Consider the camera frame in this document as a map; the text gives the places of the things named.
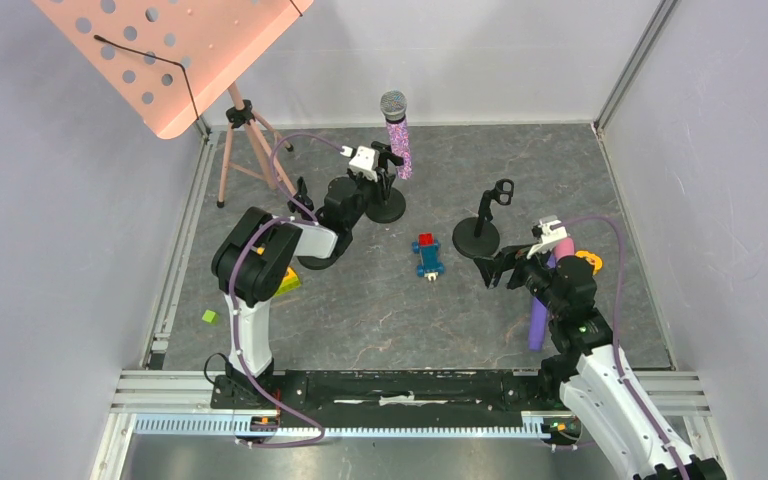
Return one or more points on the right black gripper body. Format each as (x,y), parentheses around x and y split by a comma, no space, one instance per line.
(524,266)

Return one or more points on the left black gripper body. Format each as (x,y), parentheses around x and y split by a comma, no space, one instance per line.
(373,189)

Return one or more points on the black microphone stand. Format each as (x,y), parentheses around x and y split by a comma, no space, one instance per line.
(477,235)
(304,212)
(388,204)

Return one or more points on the purple toy microphone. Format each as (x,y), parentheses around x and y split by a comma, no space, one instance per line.
(538,322)

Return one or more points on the glitter microphone silver head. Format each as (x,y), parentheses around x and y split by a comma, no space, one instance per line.
(393,105)

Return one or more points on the pink toy microphone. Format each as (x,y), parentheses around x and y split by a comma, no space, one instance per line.
(564,248)

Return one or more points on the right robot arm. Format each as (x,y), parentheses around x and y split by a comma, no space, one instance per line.
(590,375)

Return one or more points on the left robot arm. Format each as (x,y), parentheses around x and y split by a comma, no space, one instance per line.
(252,261)

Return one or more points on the pink music stand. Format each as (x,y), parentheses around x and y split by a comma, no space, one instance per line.
(171,60)

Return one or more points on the red blue toy car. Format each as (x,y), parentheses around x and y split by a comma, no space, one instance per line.
(429,266)

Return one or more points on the stacked orange blue green blocks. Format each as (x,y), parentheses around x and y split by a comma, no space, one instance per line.
(594,260)

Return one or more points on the yellow triangle toy block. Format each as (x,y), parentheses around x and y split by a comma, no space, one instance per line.
(288,281)

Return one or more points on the small green cube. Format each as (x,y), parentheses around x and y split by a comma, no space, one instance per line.
(210,317)

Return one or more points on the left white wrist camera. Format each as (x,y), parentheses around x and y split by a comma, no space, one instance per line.
(363,162)

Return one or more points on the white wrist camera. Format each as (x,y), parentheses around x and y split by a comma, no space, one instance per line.
(363,162)
(549,232)

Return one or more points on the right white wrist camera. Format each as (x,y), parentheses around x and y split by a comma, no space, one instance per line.
(549,232)

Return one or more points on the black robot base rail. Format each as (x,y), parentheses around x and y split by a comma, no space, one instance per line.
(421,401)

